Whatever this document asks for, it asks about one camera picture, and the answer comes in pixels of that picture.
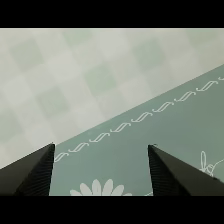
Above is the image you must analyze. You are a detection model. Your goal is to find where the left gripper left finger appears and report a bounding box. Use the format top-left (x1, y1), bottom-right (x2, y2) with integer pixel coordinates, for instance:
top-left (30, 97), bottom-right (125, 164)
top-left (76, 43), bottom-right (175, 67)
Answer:
top-left (0, 142), bottom-right (56, 197)

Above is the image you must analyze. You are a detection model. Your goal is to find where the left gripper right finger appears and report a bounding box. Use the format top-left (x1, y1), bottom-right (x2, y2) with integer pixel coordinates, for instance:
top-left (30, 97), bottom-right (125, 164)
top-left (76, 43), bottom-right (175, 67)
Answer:
top-left (147, 144), bottom-right (224, 197)

